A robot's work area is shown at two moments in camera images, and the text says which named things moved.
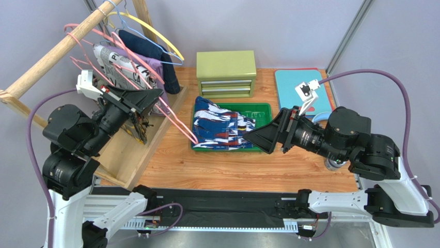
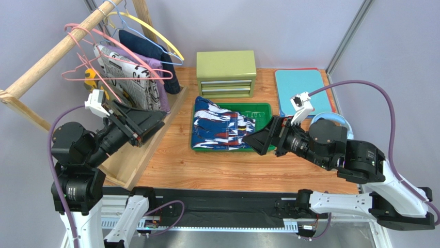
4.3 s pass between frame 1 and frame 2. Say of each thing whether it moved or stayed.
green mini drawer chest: stayed
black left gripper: moved
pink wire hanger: moved
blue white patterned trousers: stayed
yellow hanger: stayed
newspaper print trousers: stayed
